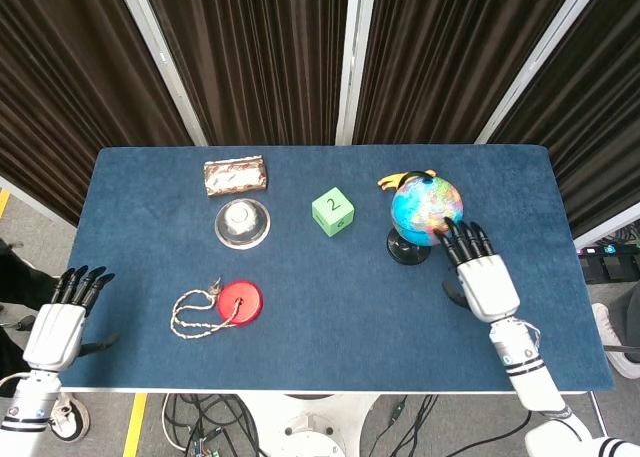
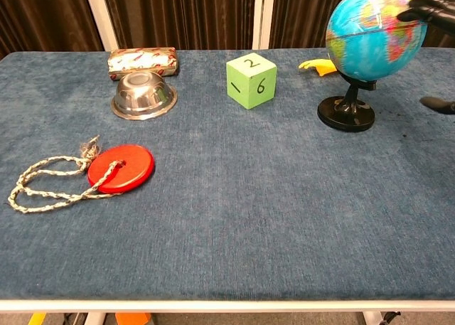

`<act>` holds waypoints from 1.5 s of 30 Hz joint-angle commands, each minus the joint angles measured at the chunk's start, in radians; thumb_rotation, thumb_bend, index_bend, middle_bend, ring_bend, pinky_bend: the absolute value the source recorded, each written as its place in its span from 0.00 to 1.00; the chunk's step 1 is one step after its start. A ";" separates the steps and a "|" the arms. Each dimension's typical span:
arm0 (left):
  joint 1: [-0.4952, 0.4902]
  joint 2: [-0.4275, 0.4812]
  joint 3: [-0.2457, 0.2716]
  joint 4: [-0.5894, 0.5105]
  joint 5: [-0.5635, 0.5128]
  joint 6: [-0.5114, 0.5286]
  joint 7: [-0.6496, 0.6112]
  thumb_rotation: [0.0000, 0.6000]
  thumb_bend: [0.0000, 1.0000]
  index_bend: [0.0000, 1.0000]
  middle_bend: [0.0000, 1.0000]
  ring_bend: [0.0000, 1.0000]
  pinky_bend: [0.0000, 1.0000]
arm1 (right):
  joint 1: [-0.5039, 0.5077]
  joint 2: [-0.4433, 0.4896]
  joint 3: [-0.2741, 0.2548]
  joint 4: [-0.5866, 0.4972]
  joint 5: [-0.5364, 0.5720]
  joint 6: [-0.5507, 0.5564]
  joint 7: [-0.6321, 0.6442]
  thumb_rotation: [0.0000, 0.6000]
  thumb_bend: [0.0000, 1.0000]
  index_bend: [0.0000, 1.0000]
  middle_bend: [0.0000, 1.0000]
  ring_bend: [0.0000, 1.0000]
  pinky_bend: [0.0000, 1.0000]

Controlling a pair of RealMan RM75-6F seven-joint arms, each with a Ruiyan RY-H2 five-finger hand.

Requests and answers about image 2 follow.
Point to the small blue globe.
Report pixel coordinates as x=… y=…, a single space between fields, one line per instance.
x=369 y=37

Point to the orange object under table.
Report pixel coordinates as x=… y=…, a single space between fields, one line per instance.
x=133 y=319

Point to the green numbered foam die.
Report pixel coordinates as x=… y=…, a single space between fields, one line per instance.
x=250 y=79

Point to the white partition frame post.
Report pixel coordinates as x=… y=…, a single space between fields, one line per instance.
x=263 y=15
x=101 y=15

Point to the yellow rubber toy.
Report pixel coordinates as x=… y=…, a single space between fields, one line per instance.
x=320 y=67

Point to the upturned stainless steel bowl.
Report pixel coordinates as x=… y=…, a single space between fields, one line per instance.
x=144 y=97

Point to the red round disc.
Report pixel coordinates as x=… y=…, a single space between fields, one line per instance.
x=131 y=165

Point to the white red patterned wrapped box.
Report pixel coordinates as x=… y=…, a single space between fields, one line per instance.
x=142 y=60

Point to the blue carpet table mat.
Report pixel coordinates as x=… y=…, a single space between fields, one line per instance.
x=227 y=214

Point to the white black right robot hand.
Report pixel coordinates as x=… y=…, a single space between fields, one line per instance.
x=433 y=8

